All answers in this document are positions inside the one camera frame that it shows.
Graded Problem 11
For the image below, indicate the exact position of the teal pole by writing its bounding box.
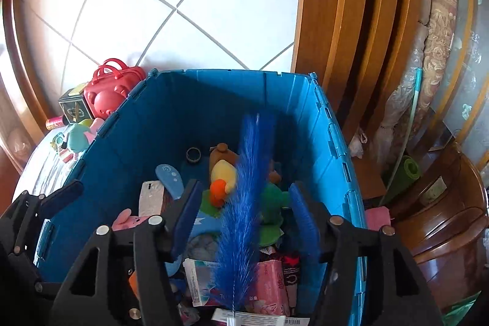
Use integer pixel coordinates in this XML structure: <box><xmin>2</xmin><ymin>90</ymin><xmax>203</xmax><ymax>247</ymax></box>
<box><xmin>397</xmin><ymin>68</ymin><xmax>423</xmax><ymax>166</ymax></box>

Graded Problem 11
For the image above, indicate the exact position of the teal baby toy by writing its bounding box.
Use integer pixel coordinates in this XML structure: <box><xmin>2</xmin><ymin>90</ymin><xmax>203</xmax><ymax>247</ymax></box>
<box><xmin>51</xmin><ymin>133</ymin><xmax>68</xmax><ymax>152</ymax></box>

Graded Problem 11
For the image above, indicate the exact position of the plastic wrapped roll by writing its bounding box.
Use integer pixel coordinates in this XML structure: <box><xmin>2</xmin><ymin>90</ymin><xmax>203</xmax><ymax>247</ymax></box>
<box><xmin>382</xmin><ymin>82</ymin><xmax>414</xmax><ymax>143</ymax></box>

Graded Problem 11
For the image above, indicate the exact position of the blue bristle brush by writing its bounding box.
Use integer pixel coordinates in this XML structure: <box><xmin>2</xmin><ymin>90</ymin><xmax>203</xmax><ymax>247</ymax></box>
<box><xmin>212</xmin><ymin>112</ymin><xmax>276</xmax><ymax>326</ymax></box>

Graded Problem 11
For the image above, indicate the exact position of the silver grey box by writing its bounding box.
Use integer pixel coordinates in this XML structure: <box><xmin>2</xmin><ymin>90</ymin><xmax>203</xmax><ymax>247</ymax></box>
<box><xmin>139</xmin><ymin>181</ymin><xmax>171</xmax><ymax>218</ymax></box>

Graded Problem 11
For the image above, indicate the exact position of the wooden chair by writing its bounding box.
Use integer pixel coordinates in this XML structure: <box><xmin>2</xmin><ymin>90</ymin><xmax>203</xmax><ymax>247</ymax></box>
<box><xmin>390</xmin><ymin>143</ymin><xmax>489</xmax><ymax>311</ymax></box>

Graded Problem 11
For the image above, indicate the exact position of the teal hat plush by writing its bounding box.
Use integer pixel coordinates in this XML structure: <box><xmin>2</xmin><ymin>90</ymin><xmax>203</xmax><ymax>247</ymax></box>
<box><xmin>61</xmin><ymin>118</ymin><xmax>105</xmax><ymax>153</ymax></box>

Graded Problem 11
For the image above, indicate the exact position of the wooden headboard frame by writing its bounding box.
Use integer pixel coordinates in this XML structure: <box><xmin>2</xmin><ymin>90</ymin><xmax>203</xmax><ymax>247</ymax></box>
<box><xmin>0</xmin><ymin>0</ymin><xmax>425</xmax><ymax>174</ymax></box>

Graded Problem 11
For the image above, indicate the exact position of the rolled patterned carpet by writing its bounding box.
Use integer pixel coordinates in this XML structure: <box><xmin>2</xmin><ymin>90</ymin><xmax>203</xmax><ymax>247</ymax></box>
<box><xmin>414</xmin><ymin>0</ymin><xmax>459</xmax><ymax>120</ymax></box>

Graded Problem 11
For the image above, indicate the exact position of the red bear suitcase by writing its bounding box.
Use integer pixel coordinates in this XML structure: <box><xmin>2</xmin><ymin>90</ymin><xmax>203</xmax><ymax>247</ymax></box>
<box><xmin>84</xmin><ymin>59</ymin><xmax>146</xmax><ymax>120</ymax></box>

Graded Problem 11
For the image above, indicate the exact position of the white blue tissue pack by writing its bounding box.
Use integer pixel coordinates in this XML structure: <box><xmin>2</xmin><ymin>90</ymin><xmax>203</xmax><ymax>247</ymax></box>
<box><xmin>183</xmin><ymin>247</ymin><xmax>221</xmax><ymax>307</ymax></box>

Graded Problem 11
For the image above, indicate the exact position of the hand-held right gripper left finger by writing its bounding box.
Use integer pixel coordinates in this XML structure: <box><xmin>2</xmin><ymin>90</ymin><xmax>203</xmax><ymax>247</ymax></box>
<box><xmin>50</xmin><ymin>179</ymin><xmax>205</xmax><ymax>326</ymax></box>

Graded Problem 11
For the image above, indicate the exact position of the frosted glass wooden partition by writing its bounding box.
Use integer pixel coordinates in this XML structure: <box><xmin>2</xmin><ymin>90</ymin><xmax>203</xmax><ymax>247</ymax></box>
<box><xmin>439</xmin><ymin>0</ymin><xmax>489</xmax><ymax>143</ymax></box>

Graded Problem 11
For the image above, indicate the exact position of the green frog plush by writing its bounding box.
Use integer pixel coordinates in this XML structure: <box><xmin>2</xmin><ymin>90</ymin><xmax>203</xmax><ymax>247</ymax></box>
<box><xmin>260</xmin><ymin>183</ymin><xmax>291</xmax><ymax>246</ymax></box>

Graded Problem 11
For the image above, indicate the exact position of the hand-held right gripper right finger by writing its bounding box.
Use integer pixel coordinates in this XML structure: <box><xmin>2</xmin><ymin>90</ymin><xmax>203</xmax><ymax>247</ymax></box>
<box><xmin>288</xmin><ymin>181</ymin><xmax>446</xmax><ymax>326</ymax></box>

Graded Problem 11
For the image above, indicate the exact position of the brown bear plush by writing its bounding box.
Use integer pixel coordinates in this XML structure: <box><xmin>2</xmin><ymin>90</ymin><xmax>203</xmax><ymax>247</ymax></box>
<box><xmin>209</xmin><ymin>143</ymin><xmax>240</xmax><ymax>181</ymax></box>

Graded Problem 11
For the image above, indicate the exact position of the black gift box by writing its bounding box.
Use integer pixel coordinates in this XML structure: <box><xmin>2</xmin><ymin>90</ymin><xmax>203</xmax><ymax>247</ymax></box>
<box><xmin>58</xmin><ymin>89</ymin><xmax>94</xmax><ymax>125</ymax></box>

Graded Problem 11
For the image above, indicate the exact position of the pink tissue pack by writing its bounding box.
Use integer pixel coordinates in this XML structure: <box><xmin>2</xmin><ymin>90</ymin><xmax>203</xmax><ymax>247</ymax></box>
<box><xmin>244</xmin><ymin>259</ymin><xmax>292</xmax><ymax>317</ymax></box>

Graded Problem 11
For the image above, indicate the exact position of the green plastic bag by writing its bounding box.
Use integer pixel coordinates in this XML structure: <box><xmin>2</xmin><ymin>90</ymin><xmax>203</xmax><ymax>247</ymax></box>
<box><xmin>445</xmin><ymin>291</ymin><xmax>484</xmax><ymax>326</ymax></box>

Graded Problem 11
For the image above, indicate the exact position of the pink cloth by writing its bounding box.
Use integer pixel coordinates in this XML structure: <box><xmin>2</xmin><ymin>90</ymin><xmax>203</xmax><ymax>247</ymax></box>
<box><xmin>365</xmin><ymin>207</ymin><xmax>392</xmax><ymax>231</ymax></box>

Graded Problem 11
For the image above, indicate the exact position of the black red packet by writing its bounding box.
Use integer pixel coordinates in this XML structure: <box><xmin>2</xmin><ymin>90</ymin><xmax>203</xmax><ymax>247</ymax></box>
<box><xmin>260</xmin><ymin>246</ymin><xmax>303</xmax><ymax>307</ymax></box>

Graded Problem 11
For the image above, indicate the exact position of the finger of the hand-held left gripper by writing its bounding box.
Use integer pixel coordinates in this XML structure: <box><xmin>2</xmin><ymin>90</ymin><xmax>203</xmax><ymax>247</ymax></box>
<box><xmin>0</xmin><ymin>223</ymin><xmax>65</xmax><ymax>307</ymax></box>
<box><xmin>13</xmin><ymin>180</ymin><xmax>85</xmax><ymax>223</ymax></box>

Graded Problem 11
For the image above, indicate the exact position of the green rolled mat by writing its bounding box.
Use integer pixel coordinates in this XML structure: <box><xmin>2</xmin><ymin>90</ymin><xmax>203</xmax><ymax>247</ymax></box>
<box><xmin>382</xmin><ymin>156</ymin><xmax>423</xmax><ymax>205</ymax></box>

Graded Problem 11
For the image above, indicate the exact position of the white barcode box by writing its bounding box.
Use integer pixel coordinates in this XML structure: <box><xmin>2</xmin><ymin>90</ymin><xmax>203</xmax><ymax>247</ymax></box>
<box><xmin>212</xmin><ymin>307</ymin><xmax>311</xmax><ymax>326</ymax></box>

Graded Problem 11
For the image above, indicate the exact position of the blue plastic storage crate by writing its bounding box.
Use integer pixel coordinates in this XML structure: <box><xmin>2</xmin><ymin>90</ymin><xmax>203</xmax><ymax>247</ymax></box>
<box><xmin>36</xmin><ymin>68</ymin><xmax>367</xmax><ymax>326</ymax></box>

